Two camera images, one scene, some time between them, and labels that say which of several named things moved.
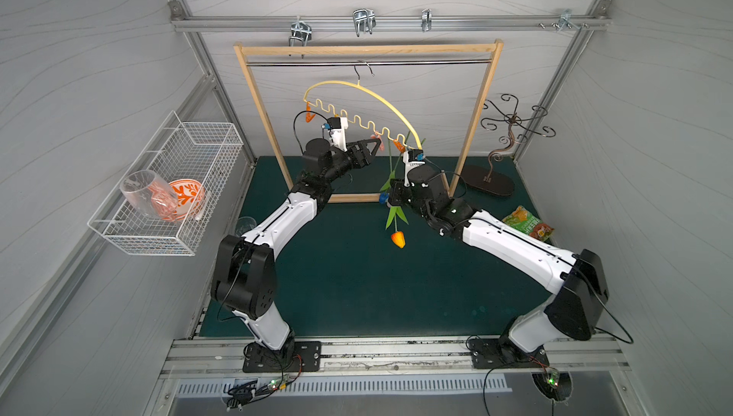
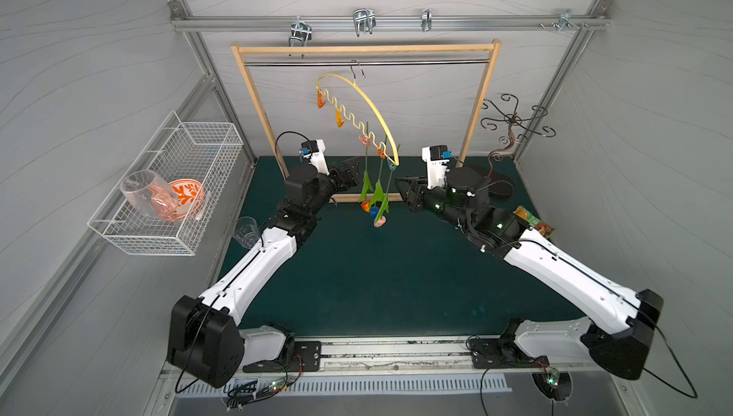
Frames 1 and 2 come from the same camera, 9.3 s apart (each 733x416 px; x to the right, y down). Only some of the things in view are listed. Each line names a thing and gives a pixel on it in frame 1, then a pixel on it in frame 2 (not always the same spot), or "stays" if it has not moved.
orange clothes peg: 308,114 → 320,102
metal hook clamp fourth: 565,20 stays
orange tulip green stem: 393,211 → 366,185
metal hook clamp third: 427,19 stays
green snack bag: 521,218 stays
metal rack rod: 368,63 stays
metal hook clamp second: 365,20 stays
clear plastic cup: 149,195 stays
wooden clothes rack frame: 366,47 stays
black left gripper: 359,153 → 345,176
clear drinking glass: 245,224 stays
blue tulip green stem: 392,173 → 377,195
